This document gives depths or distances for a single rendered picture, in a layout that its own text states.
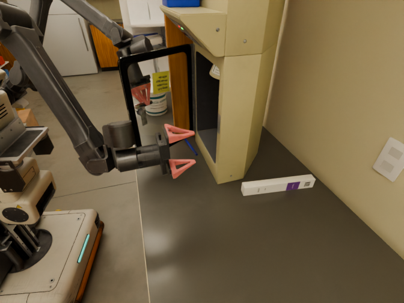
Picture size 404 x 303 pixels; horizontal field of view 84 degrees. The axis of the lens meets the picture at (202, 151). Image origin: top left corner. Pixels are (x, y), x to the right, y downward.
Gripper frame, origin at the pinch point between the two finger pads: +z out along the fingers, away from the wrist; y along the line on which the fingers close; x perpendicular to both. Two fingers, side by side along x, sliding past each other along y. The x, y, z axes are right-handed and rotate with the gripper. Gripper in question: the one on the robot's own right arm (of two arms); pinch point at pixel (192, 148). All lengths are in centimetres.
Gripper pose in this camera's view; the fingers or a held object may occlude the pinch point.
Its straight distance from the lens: 62.2
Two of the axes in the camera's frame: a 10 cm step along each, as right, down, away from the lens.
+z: 9.5, -1.8, 2.4
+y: 0.0, -8.1, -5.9
